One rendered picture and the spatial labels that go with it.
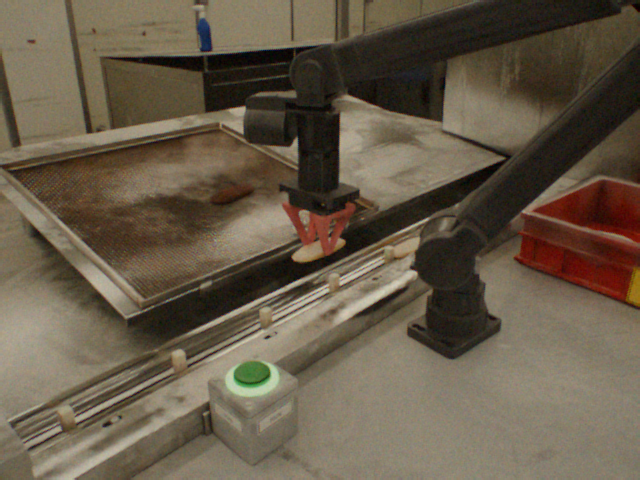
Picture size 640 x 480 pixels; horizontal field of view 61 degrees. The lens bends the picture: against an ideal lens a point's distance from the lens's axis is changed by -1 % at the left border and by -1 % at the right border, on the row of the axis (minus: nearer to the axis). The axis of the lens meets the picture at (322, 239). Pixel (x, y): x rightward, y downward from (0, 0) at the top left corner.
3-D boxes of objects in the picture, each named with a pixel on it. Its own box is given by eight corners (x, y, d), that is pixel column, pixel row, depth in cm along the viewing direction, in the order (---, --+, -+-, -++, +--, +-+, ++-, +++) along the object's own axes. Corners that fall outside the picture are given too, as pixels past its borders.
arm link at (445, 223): (475, 305, 74) (477, 286, 79) (485, 235, 70) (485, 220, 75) (407, 295, 76) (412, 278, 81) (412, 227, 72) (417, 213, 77)
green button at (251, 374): (250, 401, 56) (249, 388, 55) (226, 383, 59) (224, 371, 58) (279, 383, 59) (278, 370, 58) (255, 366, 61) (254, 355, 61)
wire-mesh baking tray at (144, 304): (142, 311, 73) (141, 302, 72) (-2, 172, 100) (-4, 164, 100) (378, 211, 106) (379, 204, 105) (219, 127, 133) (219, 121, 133)
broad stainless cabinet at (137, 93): (218, 264, 283) (201, 55, 242) (118, 212, 349) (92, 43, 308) (429, 179, 411) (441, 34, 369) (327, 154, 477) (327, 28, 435)
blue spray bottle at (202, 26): (215, 50, 290) (210, 4, 282) (207, 51, 284) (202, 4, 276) (202, 51, 294) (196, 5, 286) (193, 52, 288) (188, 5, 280)
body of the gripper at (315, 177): (329, 213, 73) (330, 158, 70) (277, 195, 79) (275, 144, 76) (361, 201, 77) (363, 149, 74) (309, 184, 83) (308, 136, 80)
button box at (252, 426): (250, 496, 58) (244, 414, 53) (206, 456, 63) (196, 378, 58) (306, 453, 63) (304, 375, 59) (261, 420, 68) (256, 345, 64)
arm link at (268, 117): (321, 61, 66) (340, 54, 73) (233, 57, 68) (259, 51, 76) (321, 159, 70) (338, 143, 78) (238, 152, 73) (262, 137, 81)
